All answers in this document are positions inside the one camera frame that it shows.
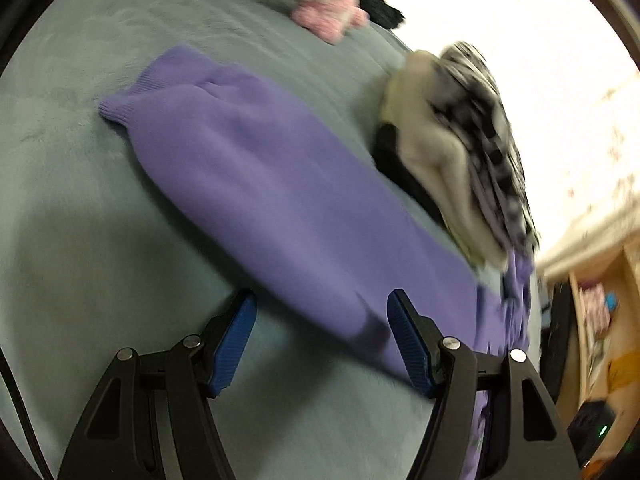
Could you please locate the cream folded garment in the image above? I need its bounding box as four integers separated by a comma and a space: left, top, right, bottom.
377, 50, 511, 268

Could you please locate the black electronic device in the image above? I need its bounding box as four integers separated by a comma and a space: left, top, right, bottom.
569, 399, 617, 467

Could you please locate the yellow bag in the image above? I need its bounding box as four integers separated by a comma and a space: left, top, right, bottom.
606, 350, 640, 391

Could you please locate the grey-green bed blanket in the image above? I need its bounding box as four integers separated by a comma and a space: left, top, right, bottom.
0, 0, 546, 480

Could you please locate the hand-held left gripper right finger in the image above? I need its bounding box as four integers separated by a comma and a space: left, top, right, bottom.
386, 288, 581, 480

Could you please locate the large black bag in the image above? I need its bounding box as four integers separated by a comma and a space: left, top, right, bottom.
540, 280, 581, 411

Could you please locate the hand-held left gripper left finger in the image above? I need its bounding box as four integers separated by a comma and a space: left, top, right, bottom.
57, 289, 258, 480

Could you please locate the wooden bookshelf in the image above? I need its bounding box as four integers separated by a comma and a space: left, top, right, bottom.
540, 240, 640, 466

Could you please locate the black cable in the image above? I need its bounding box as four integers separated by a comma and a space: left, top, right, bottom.
0, 347, 53, 480

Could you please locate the purple sweater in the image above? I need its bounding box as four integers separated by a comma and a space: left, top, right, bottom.
98, 44, 538, 480

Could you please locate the stack of pink boxes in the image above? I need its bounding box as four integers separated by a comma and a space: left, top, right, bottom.
579, 284, 610, 333

